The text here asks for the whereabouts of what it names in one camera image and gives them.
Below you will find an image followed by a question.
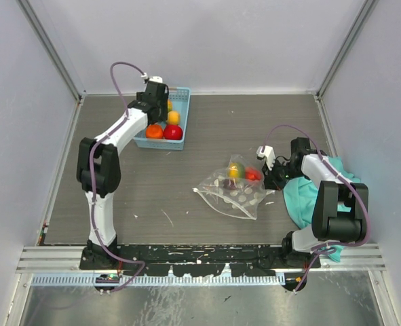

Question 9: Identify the teal cloth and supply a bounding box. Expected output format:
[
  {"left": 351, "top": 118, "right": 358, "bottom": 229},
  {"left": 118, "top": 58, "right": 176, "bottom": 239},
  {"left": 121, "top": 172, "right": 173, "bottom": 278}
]
[{"left": 282, "top": 157, "right": 361, "bottom": 262}]

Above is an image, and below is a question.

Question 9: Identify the light blue plastic basket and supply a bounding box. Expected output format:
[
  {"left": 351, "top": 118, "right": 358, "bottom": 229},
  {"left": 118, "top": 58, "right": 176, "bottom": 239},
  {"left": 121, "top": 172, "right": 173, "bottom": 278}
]
[{"left": 134, "top": 87, "right": 191, "bottom": 151}]

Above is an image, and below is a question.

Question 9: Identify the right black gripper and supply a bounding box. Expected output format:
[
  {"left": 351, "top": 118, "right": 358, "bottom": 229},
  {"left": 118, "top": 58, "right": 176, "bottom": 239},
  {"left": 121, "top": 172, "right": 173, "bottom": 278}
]
[{"left": 262, "top": 157, "right": 305, "bottom": 191}]

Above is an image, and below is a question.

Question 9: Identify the orange fake fruit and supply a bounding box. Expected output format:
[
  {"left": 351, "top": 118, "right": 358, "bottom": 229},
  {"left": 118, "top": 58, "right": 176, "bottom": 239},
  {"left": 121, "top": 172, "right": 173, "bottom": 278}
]
[{"left": 145, "top": 124, "right": 164, "bottom": 139}]

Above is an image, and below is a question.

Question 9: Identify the small dark purple fake fruit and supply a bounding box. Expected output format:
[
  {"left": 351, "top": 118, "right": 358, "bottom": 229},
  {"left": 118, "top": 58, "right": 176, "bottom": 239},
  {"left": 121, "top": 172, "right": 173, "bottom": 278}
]
[{"left": 223, "top": 179, "right": 237, "bottom": 191}]

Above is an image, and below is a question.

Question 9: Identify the yellow fake peach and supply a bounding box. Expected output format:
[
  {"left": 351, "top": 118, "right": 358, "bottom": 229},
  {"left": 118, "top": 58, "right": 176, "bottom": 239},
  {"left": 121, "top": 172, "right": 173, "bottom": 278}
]
[{"left": 167, "top": 110, "right": 180, "bottom": 126}]

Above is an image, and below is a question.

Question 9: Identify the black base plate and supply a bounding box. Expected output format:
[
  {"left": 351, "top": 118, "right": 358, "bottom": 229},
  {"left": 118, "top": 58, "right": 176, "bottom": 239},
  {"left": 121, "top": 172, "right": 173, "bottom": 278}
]
[{"left": 79, "top": 244, "right": 312, "bottom": 277}]

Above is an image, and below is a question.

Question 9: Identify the grey slotted cable duct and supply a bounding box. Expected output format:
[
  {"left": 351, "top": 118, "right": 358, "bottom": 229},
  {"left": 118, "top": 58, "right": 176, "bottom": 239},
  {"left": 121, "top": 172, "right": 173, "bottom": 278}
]
[{"left": 31, "top": 272, "right": 286, "bottom": 287}]

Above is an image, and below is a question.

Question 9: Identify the yellow green fake mango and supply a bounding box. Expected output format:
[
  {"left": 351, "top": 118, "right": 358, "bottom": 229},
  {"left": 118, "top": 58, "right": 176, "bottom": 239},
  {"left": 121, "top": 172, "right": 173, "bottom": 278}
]
[{"left": 227, "top": 162, "right": 246, "bottom": 179}]

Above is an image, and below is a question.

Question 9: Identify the small red fake fruit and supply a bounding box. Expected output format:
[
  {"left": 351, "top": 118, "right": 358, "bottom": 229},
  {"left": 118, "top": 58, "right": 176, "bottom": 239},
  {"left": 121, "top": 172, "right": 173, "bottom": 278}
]
[{"left": 245, "top": 167, "right": 263, "bottom": 181}]

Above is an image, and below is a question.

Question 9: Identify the clear zip top bag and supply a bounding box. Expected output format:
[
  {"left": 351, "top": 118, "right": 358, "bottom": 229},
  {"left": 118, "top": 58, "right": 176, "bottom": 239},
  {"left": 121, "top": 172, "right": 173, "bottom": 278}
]
[{"left": 193, "top": 154, "right": 273, "bottom": 220}]

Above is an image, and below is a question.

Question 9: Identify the red fake apple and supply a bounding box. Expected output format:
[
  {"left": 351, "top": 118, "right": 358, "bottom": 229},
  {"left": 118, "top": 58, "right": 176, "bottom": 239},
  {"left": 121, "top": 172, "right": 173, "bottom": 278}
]
[{"left": 163, "top": 124, "right": 183, "bottom": 141}]

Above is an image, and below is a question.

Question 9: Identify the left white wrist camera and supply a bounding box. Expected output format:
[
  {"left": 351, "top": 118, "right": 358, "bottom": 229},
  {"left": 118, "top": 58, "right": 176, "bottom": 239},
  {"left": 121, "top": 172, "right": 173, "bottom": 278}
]
[{"left": 141, "top": 73, "right": 164, "bottom": 84}]

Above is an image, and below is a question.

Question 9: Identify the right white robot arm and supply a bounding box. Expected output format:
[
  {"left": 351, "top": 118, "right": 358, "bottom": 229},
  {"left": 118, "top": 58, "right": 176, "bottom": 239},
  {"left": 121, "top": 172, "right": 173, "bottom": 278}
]
[{"left": 256, "top": 137, "right": 368, "bottom": 268}]

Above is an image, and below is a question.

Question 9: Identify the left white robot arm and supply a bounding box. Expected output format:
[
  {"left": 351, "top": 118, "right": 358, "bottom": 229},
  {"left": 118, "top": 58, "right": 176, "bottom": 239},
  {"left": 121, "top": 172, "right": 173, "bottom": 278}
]
[{"left": 76, "top": 76, "right": 169, "bottom": 269}]

